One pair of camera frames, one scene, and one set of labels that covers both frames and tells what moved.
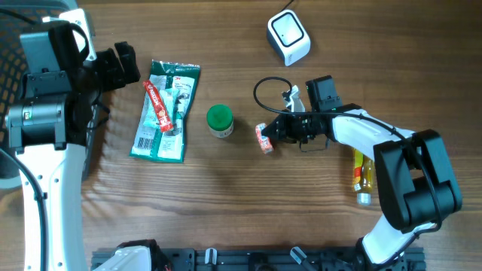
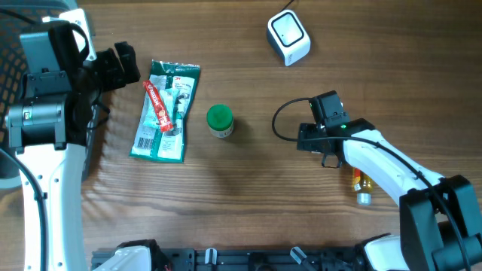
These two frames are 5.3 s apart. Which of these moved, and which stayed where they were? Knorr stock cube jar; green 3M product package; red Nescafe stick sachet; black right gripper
Moved: black right gripper
Stayed: green 3M product package; Knorr stock cube jar; red Nescafe stick sachet
